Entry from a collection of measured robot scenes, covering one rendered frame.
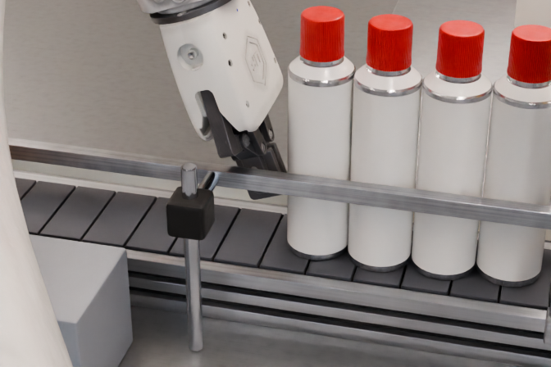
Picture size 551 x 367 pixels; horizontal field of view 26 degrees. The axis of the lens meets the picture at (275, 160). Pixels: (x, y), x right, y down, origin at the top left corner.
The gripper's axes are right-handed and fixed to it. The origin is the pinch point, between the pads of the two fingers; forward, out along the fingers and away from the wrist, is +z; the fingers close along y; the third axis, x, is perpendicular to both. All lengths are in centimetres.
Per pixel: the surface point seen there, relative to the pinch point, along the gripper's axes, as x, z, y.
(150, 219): 11.7, 2.5, 0.4
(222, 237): 5.3, 4.8, -0.8
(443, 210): -14.5, 4.2, -4.1
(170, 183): 10.0, 0.7, 2.9
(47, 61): 39, -2, 39
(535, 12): -20.6, 0.7, 24.3
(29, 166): 22.4, -3.6, 2.9
